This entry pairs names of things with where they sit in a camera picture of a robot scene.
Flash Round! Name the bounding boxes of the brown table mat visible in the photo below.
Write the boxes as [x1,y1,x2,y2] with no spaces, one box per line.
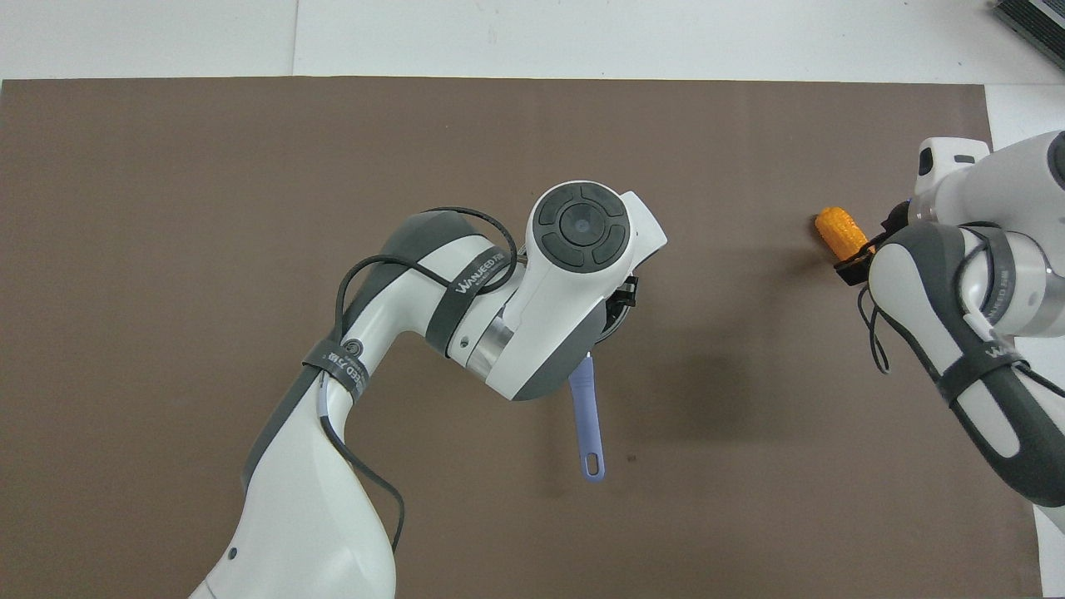
[0,77,1045,599]

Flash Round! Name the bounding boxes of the yellow corn cob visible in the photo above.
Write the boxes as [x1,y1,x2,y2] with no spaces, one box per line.
[815,206,871,260]

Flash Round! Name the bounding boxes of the dark pot with purple handle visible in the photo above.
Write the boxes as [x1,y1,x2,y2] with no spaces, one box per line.
[568,304,633,484]

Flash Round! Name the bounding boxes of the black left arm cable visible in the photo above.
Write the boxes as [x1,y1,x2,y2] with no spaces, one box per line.
[316,206,518,554]

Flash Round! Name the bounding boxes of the dark grille device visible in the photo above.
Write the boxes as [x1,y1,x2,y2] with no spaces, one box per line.
[993,0,1065,72]

